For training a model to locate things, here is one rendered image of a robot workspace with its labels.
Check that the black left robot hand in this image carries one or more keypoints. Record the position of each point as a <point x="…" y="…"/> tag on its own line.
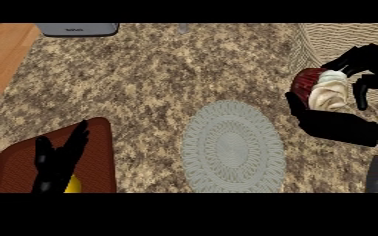
<point x="54" y="166"/>

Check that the red cupcake with white frosting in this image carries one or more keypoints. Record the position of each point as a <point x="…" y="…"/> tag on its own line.
<point x="322" y="90"/>

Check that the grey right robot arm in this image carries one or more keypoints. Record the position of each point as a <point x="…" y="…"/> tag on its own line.
<point x="372" y="176"/>

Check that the round grey woven placemat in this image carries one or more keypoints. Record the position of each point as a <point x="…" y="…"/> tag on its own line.
<point x="233" y="148"/>

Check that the yellow fruit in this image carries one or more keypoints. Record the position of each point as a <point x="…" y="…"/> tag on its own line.
<point x="74" y="185"/>

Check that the brown cutting board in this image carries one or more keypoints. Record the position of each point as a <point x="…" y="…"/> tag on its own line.
<point x="93" y="156"/>

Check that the grey appliance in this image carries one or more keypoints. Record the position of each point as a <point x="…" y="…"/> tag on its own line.
<point x="78" y="29"/>

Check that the small grey object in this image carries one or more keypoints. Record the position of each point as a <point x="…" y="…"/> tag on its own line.
<point x="183" y="28"/>

